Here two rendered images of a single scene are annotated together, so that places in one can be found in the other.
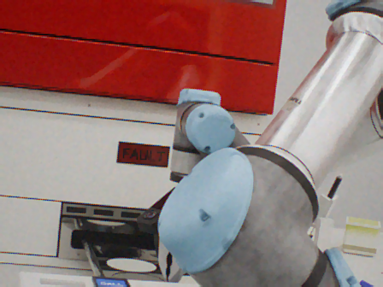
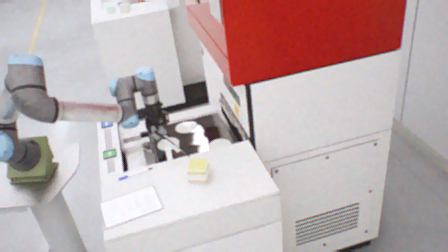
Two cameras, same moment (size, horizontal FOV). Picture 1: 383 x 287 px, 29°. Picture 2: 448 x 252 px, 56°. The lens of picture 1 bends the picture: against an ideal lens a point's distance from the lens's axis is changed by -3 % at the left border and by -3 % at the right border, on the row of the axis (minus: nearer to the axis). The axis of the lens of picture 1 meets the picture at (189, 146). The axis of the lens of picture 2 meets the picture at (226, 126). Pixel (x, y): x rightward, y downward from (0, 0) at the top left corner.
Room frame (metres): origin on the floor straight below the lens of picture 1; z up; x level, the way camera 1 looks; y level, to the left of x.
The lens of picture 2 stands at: (1.75, -1.63, 1.98)
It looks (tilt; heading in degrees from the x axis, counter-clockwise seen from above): 33 degrees down; 92
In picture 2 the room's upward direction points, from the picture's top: 7 degrees counter-clockwise
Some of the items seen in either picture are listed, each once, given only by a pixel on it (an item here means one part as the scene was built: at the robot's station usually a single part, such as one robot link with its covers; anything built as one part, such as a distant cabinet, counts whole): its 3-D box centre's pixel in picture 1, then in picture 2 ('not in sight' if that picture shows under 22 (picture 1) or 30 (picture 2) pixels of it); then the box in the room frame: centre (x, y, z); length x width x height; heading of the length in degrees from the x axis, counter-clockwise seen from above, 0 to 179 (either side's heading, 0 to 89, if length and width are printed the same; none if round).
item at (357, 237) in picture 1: (361, 236); (199, 171); (1.59, -0.39, 1.00); 0.07 x 0.07 x 0.07; 78
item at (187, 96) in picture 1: (197, 120); (146, 81); (1.39, -0.01, 1.21); 0.09 x 0.08 x 0.11; 10
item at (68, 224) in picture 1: (154, 244); (233, 126); (1.73, 0.05, 0.89); 0.44 x 0.02 x 0.10; 104
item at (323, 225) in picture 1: (321, 225); (172, 150); (1.49, -0.28, 1.03); 0.06 x 0.04 x 0.13; 14
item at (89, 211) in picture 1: (157, 217); (233, 115); (1.74, 0.05, 0.96); 0.44 x 0.01 x 0.02; 104
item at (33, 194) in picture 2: not in sight; (34, 184); (0.75, -0.05, 0.75); 0.45 x 0.44 x 0.13; 179
